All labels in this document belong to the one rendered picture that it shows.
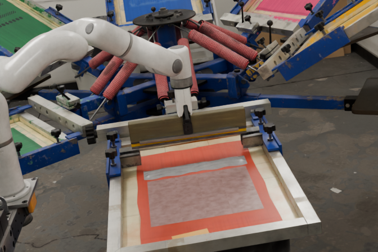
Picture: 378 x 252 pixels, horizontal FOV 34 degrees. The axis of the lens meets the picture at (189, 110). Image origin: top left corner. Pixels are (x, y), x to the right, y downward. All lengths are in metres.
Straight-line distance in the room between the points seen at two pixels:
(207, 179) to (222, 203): 0.18
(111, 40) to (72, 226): 2.23
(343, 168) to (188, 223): 2.46
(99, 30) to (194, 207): 0.61
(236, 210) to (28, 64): 0.74
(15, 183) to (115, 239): 0.32
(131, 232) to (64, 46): 0.57
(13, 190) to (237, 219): 0.64
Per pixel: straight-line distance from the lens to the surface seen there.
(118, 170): 2.16
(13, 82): 1.74
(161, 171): 2.18
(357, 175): 4.13
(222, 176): 2.10
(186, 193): 2.03
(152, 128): 2.16
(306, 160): 4.34
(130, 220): 1.93
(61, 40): 1.77
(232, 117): 2.17
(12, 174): 1.79
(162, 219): 1.91
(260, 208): 1.89
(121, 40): 1.90
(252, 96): 2.88
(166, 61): 1.96
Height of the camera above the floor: 1.90
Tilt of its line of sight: 20 degrees down
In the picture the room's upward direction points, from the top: 8 degrees counter-clockwise
